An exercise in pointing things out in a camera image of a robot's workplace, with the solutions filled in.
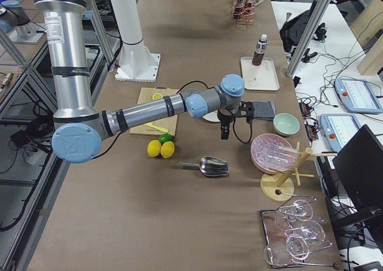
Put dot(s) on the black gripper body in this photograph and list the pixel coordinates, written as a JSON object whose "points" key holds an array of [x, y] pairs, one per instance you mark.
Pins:
{"points": [[225, 118]]}

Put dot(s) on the white round plate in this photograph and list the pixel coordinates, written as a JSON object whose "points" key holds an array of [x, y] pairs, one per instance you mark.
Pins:
{"points": [[212, 117]]}

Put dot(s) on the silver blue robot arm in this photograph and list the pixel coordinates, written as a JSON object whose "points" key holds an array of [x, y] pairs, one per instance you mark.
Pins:
{"points": [[80, 127]]}

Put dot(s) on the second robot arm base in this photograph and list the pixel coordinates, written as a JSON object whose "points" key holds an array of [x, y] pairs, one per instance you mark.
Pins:
{"points": [[17, 24]]}

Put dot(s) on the cream rabbit tray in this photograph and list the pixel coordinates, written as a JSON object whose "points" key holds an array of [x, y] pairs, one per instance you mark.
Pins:
{"points": [[260, 78]]}

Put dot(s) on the tea bottle on tray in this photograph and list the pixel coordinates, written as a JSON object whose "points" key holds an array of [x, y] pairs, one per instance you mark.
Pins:
{"points": [[260, 49]]}

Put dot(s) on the glass rack tray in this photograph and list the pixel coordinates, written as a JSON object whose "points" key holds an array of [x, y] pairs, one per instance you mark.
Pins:
{"points": [[293, 233]]}

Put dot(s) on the grey folded cloth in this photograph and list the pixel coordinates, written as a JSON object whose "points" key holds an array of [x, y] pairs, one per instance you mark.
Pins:
{"points": [[263, 110]]}

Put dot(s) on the mint green bowl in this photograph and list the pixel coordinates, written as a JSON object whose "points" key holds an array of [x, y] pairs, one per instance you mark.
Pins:
{"points": [[286, 124]]}

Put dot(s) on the pink bowl with ice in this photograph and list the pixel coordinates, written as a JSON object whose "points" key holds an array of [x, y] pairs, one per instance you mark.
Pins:
{"points": [[270, 152]]}

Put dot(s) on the metal ice scoop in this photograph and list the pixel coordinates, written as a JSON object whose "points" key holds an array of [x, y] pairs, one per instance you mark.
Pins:
{"points": [[211, 167]]}

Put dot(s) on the wooden cup tree stand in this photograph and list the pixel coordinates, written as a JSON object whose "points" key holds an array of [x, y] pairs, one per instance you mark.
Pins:
{"points": [[279, 187]]}

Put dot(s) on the yellow plastic knife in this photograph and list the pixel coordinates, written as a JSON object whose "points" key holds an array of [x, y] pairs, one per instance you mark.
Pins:
{"points": [[162, 129]]}

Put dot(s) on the green lime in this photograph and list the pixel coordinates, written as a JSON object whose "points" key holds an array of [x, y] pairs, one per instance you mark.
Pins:
{"points": [[166, 137]]}

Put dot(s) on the yellow lemon lower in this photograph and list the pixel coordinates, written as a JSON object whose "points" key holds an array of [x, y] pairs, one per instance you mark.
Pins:
{"points": [[167, 150]]}

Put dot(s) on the yellow lemon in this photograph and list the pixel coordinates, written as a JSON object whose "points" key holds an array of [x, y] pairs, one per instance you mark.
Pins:
{"points": [[153, 148], [167, 150]]}

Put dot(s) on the black backpack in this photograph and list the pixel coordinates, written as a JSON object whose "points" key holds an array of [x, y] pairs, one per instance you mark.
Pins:
{"points": [[292, 30]]}

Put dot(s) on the half lemon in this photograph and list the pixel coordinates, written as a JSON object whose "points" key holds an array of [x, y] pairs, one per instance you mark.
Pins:
{"points": [[157, 96]]}

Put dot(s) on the teach pendant near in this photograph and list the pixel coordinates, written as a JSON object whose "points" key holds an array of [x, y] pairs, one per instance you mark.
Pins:
{"points": [[338, 129]]}

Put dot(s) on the teach pendant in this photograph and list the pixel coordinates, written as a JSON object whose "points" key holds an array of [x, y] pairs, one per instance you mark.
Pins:
{"points": [[338, 129], [357, 96]]}

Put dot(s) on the yellow lemon upper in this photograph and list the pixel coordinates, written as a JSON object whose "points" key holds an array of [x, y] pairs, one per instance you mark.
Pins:
{"points": [[153, 148]]}

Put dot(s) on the bamboo cutting board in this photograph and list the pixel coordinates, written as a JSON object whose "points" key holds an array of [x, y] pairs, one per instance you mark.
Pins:
{"points": [[170, 124]]}

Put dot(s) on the teach pendant far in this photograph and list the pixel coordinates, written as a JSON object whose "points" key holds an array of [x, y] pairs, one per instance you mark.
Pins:
{"points": [[357, 96]]}

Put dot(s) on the black monitor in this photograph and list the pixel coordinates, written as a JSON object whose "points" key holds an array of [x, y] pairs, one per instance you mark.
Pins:
{"points": [[359, 168]]}

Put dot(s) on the copper wire bottle rack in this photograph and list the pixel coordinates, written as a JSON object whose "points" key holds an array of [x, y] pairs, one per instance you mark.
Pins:
{"points": [[248, 15]]}

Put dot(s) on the bottle in wire rack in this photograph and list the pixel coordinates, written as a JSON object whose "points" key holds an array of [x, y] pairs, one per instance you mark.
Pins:
{"points": [[239, 7]]}

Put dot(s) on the aluminium frame post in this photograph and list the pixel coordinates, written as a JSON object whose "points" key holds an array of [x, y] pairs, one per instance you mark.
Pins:
{"points": [[313, 22]]}

